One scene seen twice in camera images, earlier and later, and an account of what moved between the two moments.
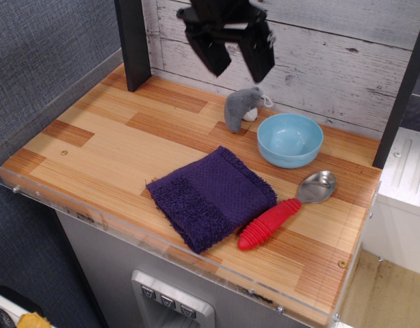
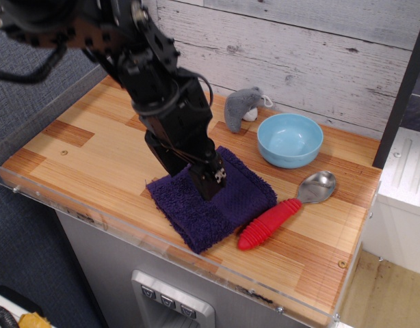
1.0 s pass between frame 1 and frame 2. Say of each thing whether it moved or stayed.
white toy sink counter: stayed
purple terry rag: stayed
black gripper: moved
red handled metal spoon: stayed
